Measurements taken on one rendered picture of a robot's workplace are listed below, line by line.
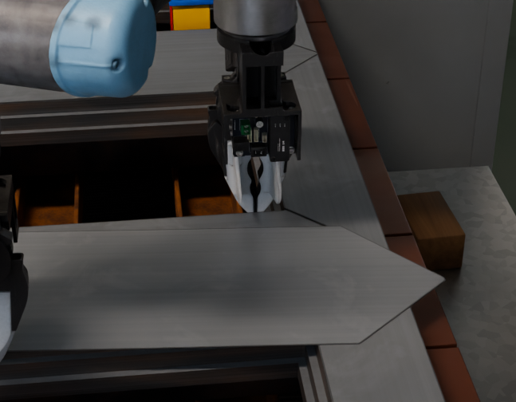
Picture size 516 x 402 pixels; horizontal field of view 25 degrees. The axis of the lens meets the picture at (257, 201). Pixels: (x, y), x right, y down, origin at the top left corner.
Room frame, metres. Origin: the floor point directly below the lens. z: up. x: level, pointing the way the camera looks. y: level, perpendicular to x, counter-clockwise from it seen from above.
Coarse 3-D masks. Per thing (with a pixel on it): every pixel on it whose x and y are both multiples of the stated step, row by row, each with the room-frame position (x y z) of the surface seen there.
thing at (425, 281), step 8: (416, 264) 0.88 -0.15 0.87; (416, 272) 0.87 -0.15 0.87; (424, 272) 0.87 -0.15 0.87; (432, 272) 0.87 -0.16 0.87; (416, 280) 0.86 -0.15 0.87; (424, 280) 0.86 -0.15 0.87; (432, 280) 0.86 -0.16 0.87; (440, 280) 0.86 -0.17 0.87; (416, 288) 0.84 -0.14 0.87; (424, 288) 0.84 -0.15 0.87; (432, 288) 0.84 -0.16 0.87; (416, 296) 0.83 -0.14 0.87
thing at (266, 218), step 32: (160, 96) 1.23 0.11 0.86; (192, 96) 1.23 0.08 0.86; (32, 128) 1.20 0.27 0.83; (64, 128) 1.20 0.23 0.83; (96, 128) 1.20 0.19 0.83; (128, 128) 1.21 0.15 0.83; (160, 128) 1.21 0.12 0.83; (192, 128) 1.22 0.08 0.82; (256, 160) 1.13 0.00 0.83; (64, 224) 0.95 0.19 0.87; (96, 224) 0.95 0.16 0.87; (128, 224) 0.95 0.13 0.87; (160, 224) 0.95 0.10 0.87; (192, 224) 0.95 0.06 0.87; (224, 224) 0.95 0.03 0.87; (256, 224) 0.95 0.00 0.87; (288, 224) 0.95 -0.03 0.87; (320, 224) 0.95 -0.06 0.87; (32, 352) 0.77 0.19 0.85; (64, 352) 0.77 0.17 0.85; (96, 352) 0.78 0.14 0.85; (128, 352) 0.78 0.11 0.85; (160, 352) 0.78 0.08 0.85; (192, 352) 0.78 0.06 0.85; (224, 352) 0.78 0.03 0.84; (256, 352) 0.78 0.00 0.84; (288, 352) 0.79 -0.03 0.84; (0, 384) 0.75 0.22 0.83; (32, 384) 0.76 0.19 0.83; (64, 384) 0.76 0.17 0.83; (96, 384) 0.76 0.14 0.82; (128, 384) 0.77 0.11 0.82; (160, 384) 0.77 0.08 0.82; (192, 384) 0.77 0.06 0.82; (320, 384) 0.73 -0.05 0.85
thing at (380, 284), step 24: (360, 240) 0.92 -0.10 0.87; (360, 264) 0.88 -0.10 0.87; (384, 264) 0.88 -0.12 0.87; (408, 264) 0.88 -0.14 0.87; (360, 288) 0.84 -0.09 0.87; (384, 288) 0.84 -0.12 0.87; (408, 288) 0.84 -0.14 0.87; (360, 312) 0.81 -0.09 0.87; (384, 312) 0.81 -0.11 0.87; (360, 336) 0.78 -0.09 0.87
